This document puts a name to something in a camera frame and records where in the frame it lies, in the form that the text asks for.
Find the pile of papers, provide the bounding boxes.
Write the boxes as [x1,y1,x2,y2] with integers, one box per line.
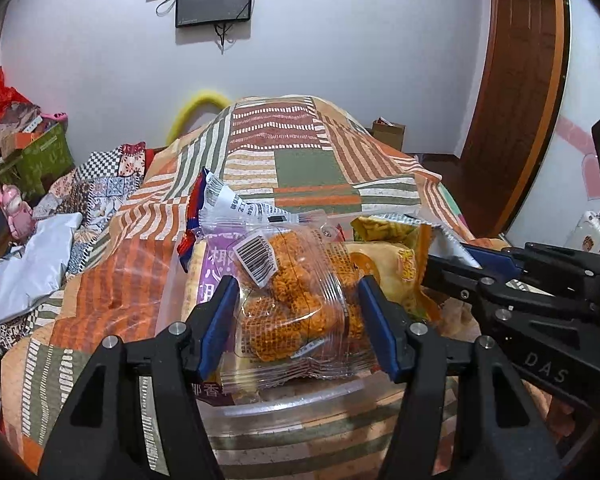
[0,102,69,157]

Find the pink heart wall stickers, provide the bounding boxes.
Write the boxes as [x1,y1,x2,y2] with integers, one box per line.
[555,115,600,202]

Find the red foil snack bag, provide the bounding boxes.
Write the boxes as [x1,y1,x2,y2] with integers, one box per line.
[176,166,327,272]

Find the green storage box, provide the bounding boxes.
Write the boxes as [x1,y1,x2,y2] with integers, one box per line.
[0,122,76,202]

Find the purple snack packet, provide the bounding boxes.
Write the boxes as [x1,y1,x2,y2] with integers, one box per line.
[184,230,263,403]

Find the striped patchwork blanket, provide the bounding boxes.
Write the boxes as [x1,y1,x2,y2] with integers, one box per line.
[0,95,581,480]

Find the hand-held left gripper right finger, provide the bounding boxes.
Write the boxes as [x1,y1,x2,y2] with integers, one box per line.
[357,274,563,480]

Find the pink plush toy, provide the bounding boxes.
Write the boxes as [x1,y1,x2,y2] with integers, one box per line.
[0,185,36,237]

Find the clear plastic storage container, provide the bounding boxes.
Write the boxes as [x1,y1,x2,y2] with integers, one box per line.
[155,209,462,442]

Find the yellow foam tube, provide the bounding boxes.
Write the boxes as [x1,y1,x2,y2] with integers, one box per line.
[166,90,231,144]

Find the clear packet of orange noodle snack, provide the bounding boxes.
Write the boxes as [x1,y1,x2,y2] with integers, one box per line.
[232,224,378,378]

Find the cardboard box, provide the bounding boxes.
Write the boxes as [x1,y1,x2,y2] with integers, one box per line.
[371,119,407,151]

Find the hanging black cable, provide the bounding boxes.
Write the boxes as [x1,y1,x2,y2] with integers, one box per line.
[212,21,236,54]

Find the small black monitor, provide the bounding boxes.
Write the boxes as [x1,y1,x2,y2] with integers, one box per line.
[175,0,255,29]

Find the pale yellow snack packet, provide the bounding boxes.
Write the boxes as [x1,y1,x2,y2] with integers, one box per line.
[344,240,423,313]

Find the red plastic bag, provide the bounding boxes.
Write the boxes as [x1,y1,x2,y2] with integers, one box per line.
[0,66,32,124]

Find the yellow chips bag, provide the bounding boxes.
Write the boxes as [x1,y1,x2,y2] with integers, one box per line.
[351,214,442,321]

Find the wooden door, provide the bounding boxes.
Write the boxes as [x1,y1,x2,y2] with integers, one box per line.
[455,0,572,242]

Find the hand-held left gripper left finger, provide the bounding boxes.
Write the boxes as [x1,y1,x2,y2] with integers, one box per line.
[39,274,242,480]

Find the white boxes with printed labels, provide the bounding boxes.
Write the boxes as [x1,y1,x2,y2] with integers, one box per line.
[575,209,600,257]

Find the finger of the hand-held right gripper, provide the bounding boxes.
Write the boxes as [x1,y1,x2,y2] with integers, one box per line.
[460,241,600,287]
[423,255,600,322]

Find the checkered patchwork quilt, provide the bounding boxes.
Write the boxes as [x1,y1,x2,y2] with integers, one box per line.
[0,141,148,352]

